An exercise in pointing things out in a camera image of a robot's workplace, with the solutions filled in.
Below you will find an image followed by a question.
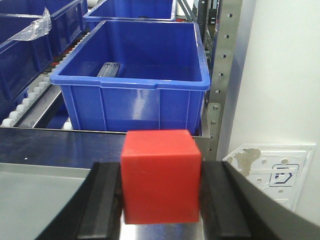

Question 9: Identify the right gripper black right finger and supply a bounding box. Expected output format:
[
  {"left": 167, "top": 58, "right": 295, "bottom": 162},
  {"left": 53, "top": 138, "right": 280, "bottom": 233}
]
[{"left": 199, "top": 161, "right": 320, "bottom": 240}]

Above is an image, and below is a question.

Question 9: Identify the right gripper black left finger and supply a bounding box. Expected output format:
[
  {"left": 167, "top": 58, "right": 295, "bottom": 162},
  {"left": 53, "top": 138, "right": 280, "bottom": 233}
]
[{"left": 37, "top": 162, "right": 123, "bottom": 240}]

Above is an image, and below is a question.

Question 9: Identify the red cube block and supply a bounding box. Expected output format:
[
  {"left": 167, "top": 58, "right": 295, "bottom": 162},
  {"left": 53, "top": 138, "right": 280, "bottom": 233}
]
[{"left": 120, "top": 129, "right": 202, "bottom": 225}]

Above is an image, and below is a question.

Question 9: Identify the grey metal tray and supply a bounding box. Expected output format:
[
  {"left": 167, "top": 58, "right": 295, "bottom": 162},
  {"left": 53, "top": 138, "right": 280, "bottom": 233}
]
[{"left": 0, "top": 163, "right": 89, "bottom": 240}]

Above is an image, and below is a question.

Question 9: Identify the left white roller track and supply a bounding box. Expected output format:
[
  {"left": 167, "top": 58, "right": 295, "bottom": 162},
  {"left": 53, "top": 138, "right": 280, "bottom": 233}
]
[{"left": 0, "top": 32, "right": 89, "bottom": 128}]

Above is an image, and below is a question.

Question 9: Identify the front right blue bin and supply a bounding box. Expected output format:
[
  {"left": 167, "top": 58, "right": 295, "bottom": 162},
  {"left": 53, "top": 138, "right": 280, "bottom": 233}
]
[{"left": 50, "top": 20, "right": 211, "bottom": 135}]

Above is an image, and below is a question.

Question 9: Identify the blue bin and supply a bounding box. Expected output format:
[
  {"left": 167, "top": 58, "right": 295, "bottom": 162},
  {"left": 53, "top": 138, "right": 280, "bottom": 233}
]
[
  {"left": 0, "top": 13, "right": 53, "bottom": 120},
  {"left": 50, "top": 20, "right": 211, "bottom": 135},
  {"left": 83, "top": 0, "right": 177, "bottom": 30},
  {"left": 0, "top": 0, "right": 88, "bottom": 57}
]

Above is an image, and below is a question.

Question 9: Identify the front left blue bin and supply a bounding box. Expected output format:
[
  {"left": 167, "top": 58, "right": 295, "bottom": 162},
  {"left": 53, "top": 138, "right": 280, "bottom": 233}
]
[{"left": 0, "top": 13, "right": 53, "bottom": 120}]

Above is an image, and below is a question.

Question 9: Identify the clear plastic film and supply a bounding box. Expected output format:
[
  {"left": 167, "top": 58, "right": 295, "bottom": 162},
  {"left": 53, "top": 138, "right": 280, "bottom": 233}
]
[{"left": 8, "top": 7, "right": 52, "bottom": 41}]

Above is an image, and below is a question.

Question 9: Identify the rear right blue bin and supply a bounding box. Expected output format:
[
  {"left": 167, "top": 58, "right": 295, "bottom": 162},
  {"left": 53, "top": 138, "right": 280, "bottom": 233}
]
[{"left": 83, "top": 0, "right": 177, "bottom": 30}]

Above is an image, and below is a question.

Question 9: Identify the rear left blue bin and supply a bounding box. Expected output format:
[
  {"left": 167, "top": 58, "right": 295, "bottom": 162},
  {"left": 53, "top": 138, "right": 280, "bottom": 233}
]
[{"left": 0, "top": 0, "right": 88, "bottom": 57}]

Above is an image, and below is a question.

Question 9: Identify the white wall socket plate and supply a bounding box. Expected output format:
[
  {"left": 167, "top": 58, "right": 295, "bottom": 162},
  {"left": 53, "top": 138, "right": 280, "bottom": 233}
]
[{"left": 222, "top": 143, "right": 316, "bottom": 212}]

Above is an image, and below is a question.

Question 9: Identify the perforated steel shelf post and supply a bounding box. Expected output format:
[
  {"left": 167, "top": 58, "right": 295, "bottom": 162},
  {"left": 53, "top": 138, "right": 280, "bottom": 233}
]
[{"left": 201, "top": 0, "right": 243, "bottom": 161}]

